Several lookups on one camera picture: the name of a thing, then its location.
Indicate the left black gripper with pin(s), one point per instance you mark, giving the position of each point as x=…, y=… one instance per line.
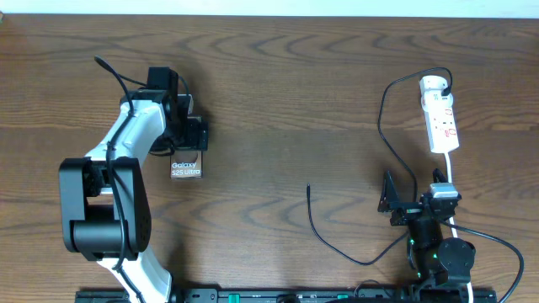
x=195, y=135

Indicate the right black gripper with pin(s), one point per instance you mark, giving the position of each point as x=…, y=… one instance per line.
x=390, y=203

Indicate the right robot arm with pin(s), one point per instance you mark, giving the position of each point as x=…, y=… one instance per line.
x=443, y=263

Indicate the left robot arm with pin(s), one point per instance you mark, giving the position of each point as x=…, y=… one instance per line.
x=105, y=213

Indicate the white USB charger plug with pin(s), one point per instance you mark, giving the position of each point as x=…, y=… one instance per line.
x=433, y=85

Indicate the white power strip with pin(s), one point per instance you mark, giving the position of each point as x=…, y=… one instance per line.
x=440, y=121

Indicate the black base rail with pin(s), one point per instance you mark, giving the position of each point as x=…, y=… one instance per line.
x=370, y=293

